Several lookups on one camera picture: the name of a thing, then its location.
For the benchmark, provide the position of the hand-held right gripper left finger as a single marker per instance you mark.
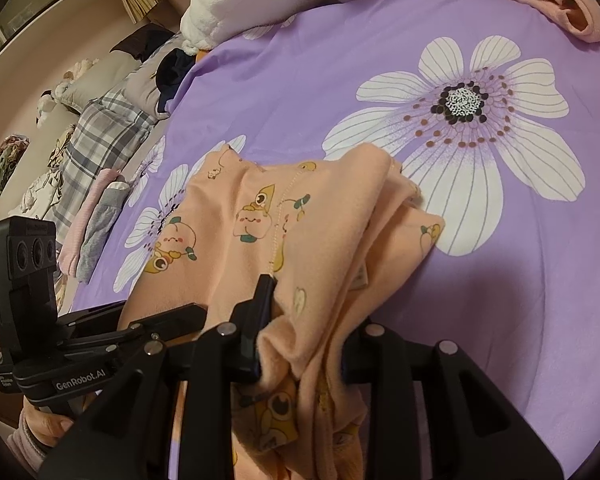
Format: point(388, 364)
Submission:
point(252, 330)

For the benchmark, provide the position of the floral cloth pile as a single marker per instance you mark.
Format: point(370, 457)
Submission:
point(10, 165)

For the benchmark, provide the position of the person's left forearm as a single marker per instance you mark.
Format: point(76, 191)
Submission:
point(22, 440)

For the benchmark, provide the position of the beige pillow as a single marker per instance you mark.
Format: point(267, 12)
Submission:
point(147, 90)

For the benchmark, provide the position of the white plush blanket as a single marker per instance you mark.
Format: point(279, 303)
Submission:
point(240, 5)

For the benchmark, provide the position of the dark brown cloth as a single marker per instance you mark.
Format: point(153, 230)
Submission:
point(142, 42)

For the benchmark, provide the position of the rolled pink garment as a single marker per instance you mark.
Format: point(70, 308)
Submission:
point(555, 5)

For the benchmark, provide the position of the purple floral bedspread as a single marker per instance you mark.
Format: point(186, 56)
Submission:
point(330, 60)

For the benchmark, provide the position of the grey plaid pillow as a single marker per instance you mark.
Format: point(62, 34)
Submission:
point(100, 130)

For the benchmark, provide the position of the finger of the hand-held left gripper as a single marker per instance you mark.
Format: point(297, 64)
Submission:
point(175, 322)

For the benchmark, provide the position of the orange cartoon print garment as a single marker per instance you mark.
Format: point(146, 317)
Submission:
point(320, 240)

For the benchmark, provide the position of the white plush toy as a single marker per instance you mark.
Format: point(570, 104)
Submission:
point(45, 107)

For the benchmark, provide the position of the white pillow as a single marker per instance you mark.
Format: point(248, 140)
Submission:
point(100, 77)

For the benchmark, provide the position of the person's left hand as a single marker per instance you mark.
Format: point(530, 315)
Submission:
point(50, 422)

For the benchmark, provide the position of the small orange cloth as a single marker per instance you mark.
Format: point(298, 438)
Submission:
point(200, 54)

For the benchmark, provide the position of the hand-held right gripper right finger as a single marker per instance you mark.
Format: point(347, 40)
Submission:
point(380, 360)

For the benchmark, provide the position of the folded pink garment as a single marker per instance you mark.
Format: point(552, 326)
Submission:
point(87, 210)

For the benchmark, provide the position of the folded grey garment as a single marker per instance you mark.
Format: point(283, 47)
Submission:
point(102, 230)

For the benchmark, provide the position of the navy cloth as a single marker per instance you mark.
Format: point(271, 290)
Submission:
point(175, 75)

